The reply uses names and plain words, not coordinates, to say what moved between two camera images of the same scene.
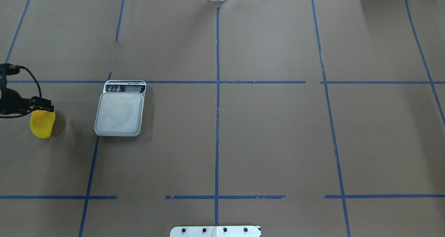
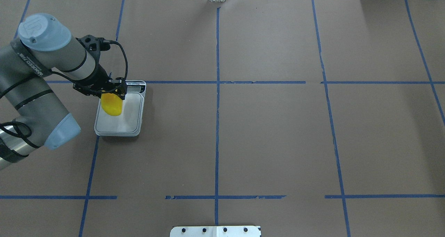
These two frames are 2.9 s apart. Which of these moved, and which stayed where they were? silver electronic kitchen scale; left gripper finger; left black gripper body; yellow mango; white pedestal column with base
Moved: left black gripper body; yellow mango; left gripper finger
Stayed: white pedestal column with base; silver electronic kitchen scale
